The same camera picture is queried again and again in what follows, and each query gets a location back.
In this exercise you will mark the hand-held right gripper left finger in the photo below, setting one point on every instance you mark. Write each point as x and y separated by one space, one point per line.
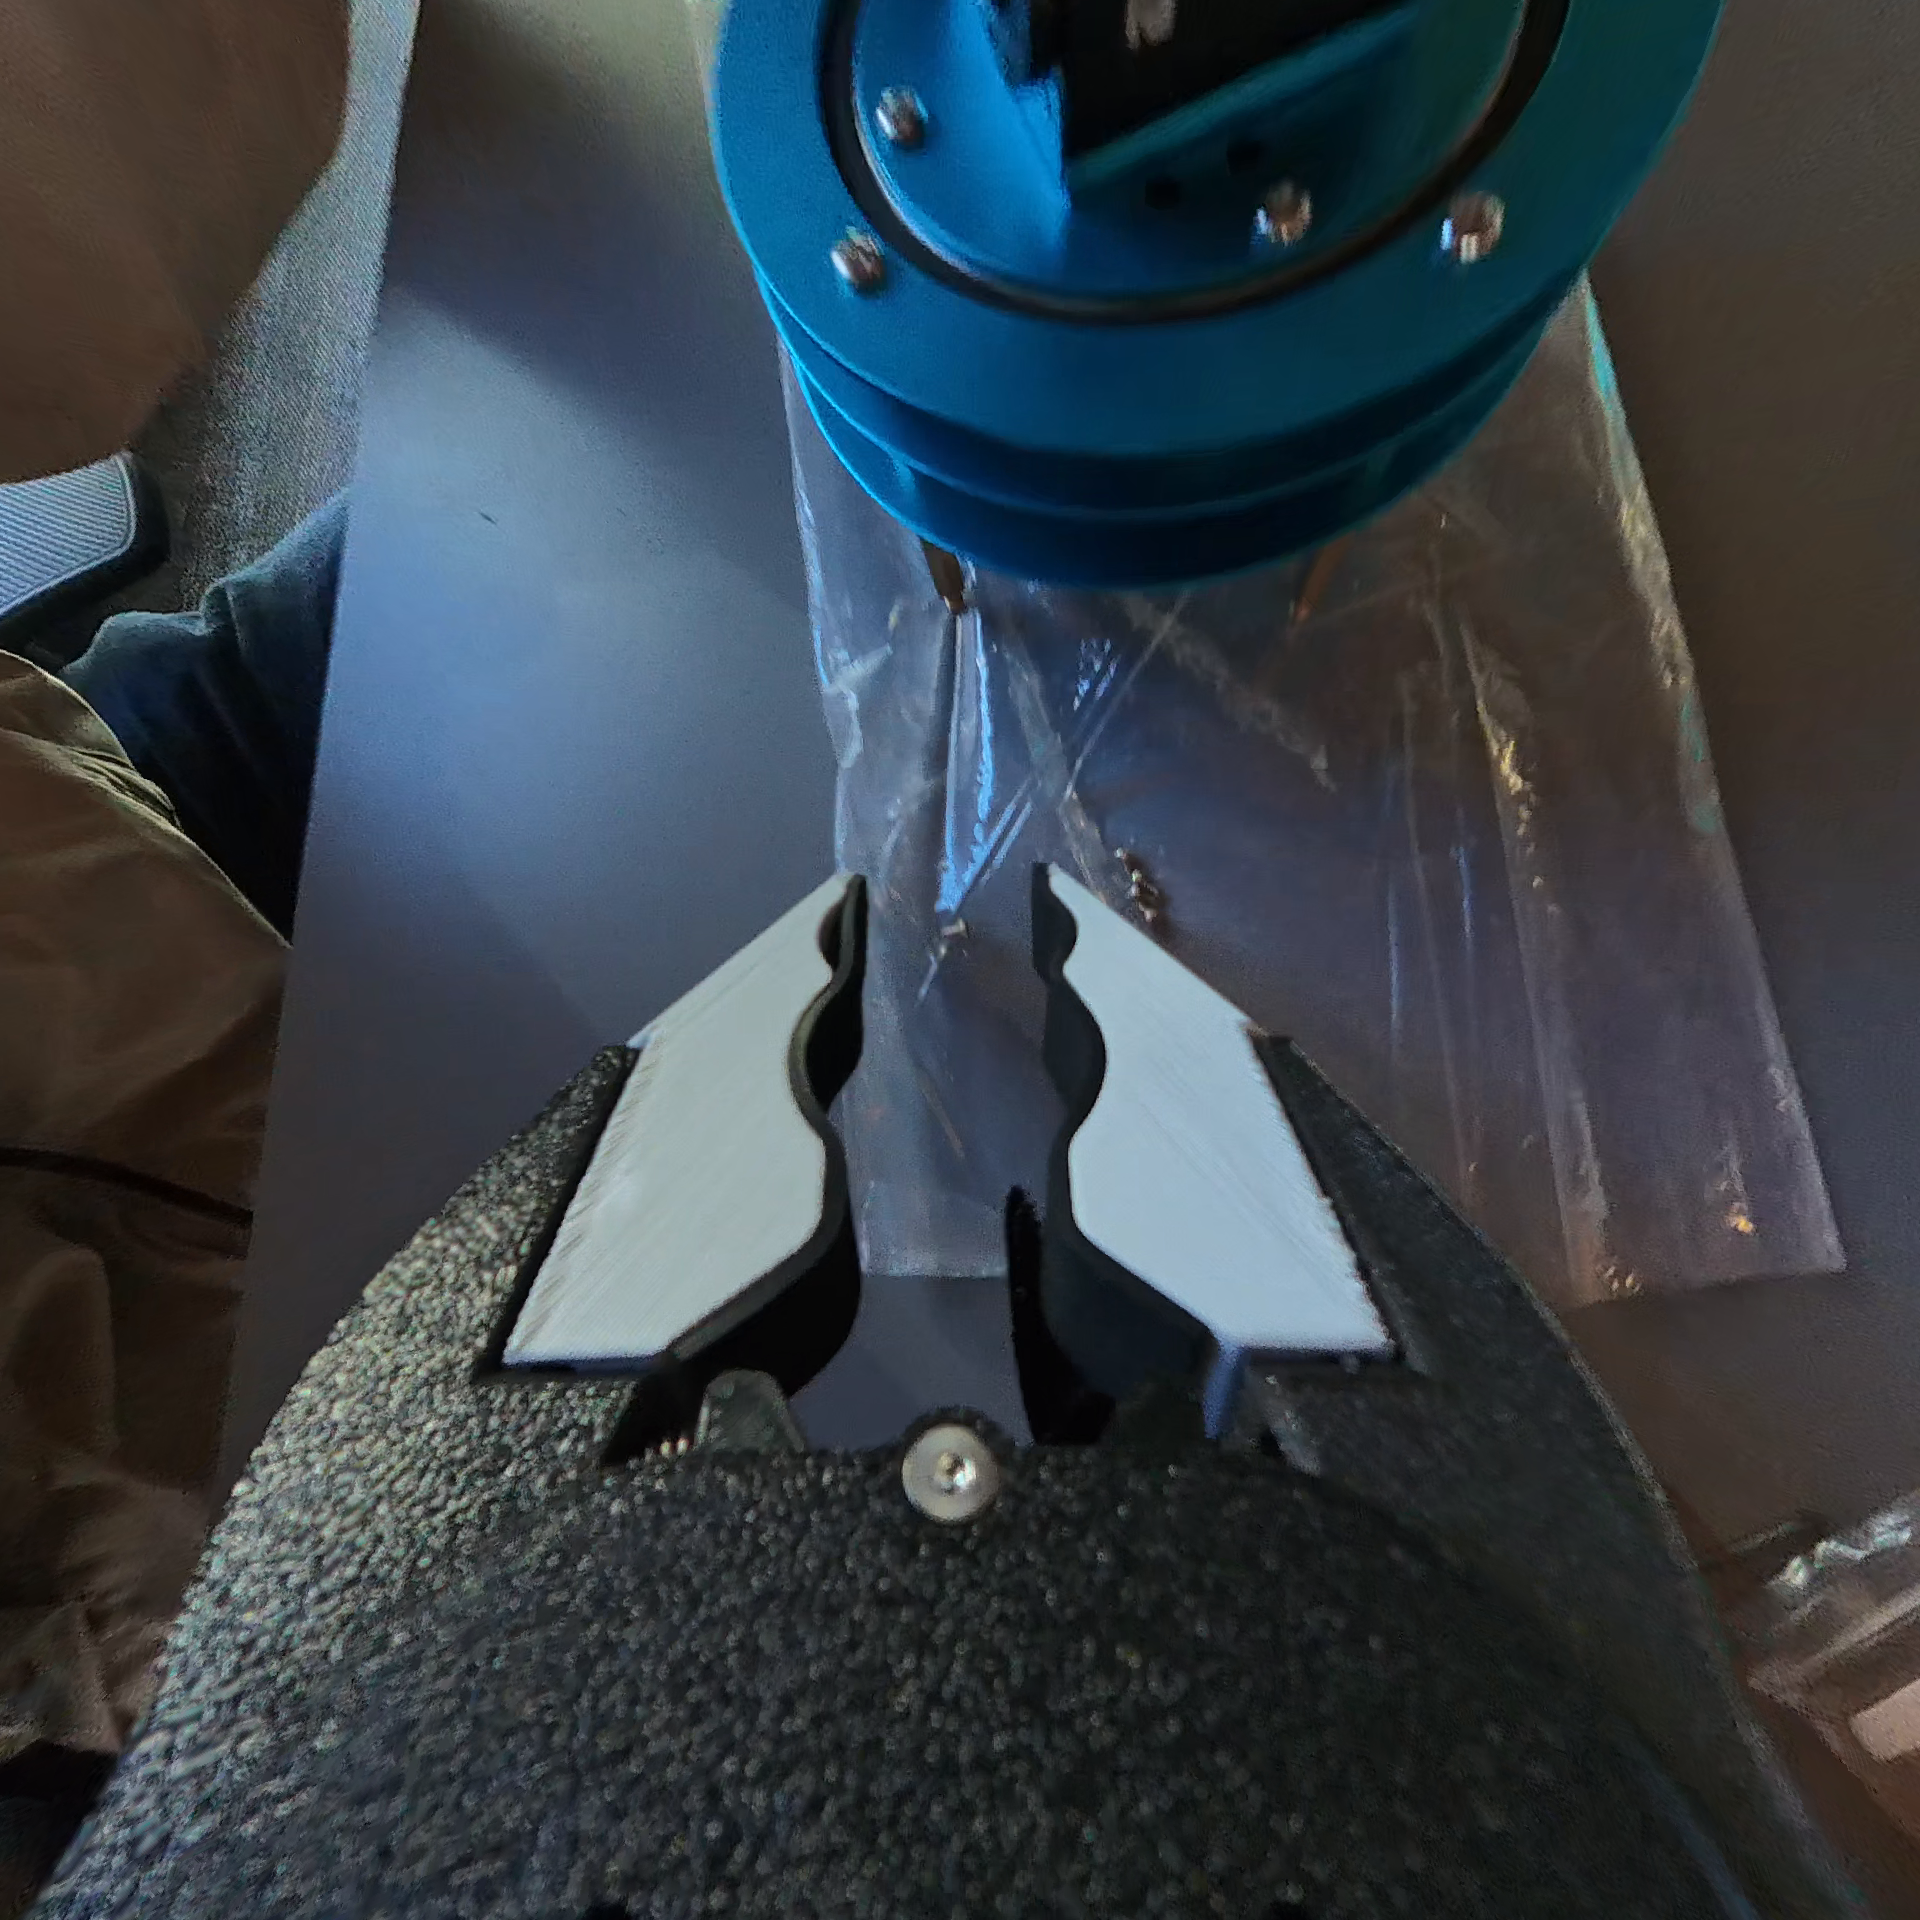
691 1205

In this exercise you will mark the dark grey desk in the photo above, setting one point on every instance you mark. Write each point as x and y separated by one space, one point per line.
571 602

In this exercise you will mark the person's beige jacket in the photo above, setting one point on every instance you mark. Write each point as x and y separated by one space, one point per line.
123 1054

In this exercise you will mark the large clear plastic bag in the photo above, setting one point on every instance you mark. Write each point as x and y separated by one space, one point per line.
1351 841

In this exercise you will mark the black servo motor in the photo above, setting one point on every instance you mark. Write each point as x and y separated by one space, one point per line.
1185 68

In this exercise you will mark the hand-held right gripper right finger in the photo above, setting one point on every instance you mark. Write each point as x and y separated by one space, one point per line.
1212 1205

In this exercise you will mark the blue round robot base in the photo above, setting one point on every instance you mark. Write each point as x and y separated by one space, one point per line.
1122 390

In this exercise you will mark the pile of small screw bags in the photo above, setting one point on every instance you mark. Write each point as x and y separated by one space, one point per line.
1847 1622

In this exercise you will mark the person's dark trouser leg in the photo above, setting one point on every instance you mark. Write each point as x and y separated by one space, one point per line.
226 703

